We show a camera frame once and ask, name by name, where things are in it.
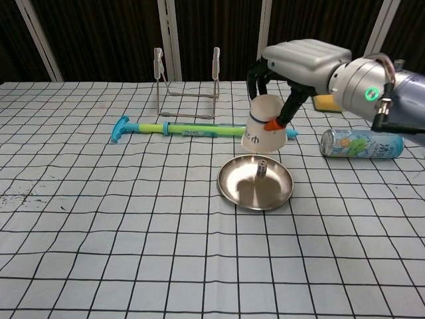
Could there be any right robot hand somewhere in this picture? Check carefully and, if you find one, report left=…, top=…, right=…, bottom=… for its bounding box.
left=246, top=39, right=353, bottom=132

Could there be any white paper cup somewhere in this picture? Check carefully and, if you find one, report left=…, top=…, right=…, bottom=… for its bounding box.
left=240, top=94, right=288, bottom=154

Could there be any round metal plate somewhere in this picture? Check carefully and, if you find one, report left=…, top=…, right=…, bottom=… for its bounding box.
left=216, top=155, right=296, bottom=211

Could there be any dark corrugated screen panel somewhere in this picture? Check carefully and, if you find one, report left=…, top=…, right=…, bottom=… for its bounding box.
left=31, top=0, right=173, bottom=82
left=264, top=0, right=386, bottom=81
left=0, top=0, right=54, bottom=84
left=368, top=0, right=425, bottom=80
left=174, top=0, right=265, bottom=82

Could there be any yellow sponge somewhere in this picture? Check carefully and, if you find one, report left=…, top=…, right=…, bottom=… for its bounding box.
left=313, top=94, right=343, bottom=113

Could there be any small plastic bottle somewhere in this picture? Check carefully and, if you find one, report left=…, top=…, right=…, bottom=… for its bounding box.
left=320, top=128, right=405, bottom=160

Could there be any green blue water pump toy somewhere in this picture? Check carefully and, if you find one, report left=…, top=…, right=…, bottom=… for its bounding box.
left=111, top=116, right=298, bottom=144

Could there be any checked blue tablecloth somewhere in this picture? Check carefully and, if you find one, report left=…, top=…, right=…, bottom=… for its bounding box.
left=0, top=78, right=425, bottom=319

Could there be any white metal screen post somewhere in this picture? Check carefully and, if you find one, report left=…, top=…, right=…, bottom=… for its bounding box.
left=355, top=0, right=402, bottom=80
left=15, top=0, right=64, bottom=82
left=157, top=0, right=183, bottom=82
left=254, top=0, right=273, bottom=80

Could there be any wire stand with clips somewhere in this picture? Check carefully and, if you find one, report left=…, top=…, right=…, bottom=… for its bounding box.
left=153, top=47, right=222, bottom=120

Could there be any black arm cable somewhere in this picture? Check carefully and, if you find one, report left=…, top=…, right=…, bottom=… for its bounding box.
left=371, top=54, right=425, bottom=136

